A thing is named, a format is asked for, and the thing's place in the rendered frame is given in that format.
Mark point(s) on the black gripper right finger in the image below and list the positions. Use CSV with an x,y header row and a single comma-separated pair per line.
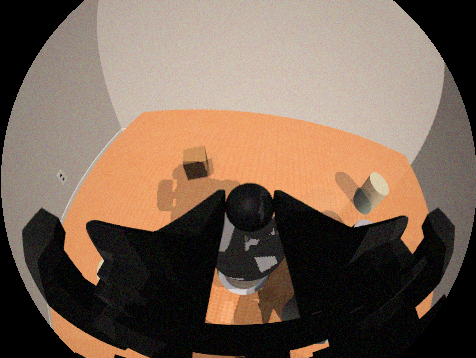
x,y
320,251

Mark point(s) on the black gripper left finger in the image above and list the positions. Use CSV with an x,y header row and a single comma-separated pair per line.
x,y
184,252

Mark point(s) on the glass french press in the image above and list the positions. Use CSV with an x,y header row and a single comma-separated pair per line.
x,y
250,247

